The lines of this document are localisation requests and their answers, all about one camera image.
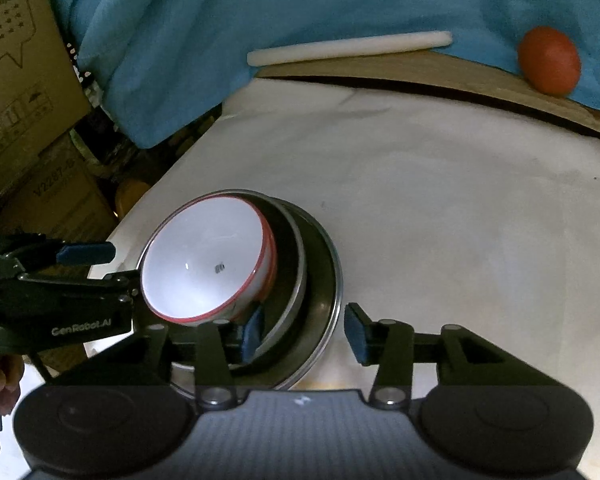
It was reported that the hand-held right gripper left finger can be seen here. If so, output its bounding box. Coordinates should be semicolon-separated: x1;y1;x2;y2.
27;305;267;408

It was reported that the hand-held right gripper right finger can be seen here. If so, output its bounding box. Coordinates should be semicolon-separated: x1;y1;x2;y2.
344;302;571;408

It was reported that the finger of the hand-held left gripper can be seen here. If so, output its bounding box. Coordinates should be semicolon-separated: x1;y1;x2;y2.
10;241;117;271
19;270;143;307

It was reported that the large steel plate with sticker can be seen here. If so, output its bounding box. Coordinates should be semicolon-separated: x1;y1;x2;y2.
135;189;343;392

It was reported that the steel bowl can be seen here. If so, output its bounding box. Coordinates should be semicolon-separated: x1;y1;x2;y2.
180;190;308;361

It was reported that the white bowl with dark speck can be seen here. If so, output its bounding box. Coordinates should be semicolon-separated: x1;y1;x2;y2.
141;195;278;328

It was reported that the person's left hand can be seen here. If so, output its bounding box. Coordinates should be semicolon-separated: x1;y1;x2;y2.
0;355;25;399

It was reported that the brown cardboard box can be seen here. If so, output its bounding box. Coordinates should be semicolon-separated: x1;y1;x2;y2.
0;135;116;241

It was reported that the yellow object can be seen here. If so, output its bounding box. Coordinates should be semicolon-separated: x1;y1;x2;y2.
114;177;153;221

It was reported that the printed cardboard box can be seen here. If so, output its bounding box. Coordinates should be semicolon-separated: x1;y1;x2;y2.
0;0;93;211

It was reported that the wooden board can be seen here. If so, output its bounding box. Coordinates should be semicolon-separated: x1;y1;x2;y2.
255;47;600;146

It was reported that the white rolling pin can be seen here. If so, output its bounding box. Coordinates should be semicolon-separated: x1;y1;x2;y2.
246;31;453;67

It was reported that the blue cloth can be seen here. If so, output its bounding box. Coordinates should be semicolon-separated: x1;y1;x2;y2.
45;0;600;150

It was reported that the red ball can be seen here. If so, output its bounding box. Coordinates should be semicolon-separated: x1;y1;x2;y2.
517;26;582;97

